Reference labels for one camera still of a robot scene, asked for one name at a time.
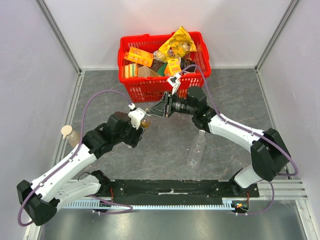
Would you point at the yellow tea bottle red label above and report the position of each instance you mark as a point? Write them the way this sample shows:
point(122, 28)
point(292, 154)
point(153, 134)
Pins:
point(145, 122)

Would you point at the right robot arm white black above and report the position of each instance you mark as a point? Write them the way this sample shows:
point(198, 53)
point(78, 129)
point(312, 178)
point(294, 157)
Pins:
point(269, 154)

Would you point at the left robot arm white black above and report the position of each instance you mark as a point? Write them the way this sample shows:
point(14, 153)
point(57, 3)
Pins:
point(43, 197)

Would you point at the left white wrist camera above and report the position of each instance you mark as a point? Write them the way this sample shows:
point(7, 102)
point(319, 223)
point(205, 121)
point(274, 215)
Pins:
point(136, 115)

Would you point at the striped sponge pack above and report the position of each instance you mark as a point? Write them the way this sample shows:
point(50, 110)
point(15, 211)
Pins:
point(130, 71)

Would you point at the red plastic shopping basket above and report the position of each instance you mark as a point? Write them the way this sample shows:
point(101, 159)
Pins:
point(149, 87)

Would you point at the empty clear plastic bottle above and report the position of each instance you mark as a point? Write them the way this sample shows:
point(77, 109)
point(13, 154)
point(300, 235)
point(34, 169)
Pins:
point(196, 150)

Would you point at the orange box left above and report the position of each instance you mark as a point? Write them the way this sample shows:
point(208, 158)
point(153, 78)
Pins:
point(139, 56)

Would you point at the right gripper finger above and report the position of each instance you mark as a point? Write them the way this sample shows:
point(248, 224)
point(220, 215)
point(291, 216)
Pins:
point(158, 113)
point(158, 108)

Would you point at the yellow snack bag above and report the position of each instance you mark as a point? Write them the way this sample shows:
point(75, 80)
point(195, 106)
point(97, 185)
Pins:
point(178, 45)

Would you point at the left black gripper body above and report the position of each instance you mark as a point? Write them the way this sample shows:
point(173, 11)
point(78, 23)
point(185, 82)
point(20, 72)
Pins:
point(129, 137)

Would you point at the wooden block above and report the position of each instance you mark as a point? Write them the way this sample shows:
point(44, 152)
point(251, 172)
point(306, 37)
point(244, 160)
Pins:
point(145, 72)

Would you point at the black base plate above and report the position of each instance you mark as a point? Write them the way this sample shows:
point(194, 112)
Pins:
point(174, 192)

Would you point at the white cable duct rail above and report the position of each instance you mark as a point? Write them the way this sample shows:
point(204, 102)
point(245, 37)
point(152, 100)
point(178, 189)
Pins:
point(95, 204)

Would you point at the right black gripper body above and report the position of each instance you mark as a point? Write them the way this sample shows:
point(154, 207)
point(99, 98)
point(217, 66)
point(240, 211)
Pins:
point(168, 108)

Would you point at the green package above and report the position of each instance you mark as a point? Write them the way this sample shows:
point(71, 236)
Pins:
point(161, 70)

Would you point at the beige bottle round cap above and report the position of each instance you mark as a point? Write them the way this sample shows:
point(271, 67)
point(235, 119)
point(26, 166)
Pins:
point(71, 135)

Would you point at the orange box right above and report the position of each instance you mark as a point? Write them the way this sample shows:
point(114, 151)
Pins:
point(172, 67)

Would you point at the orange box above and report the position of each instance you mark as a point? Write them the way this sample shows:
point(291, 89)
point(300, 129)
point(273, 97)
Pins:
point(139, 56)
point(172, 67)

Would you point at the clear wrapped snack pack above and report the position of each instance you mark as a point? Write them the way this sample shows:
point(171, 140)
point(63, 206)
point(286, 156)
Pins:
point(159, 56)

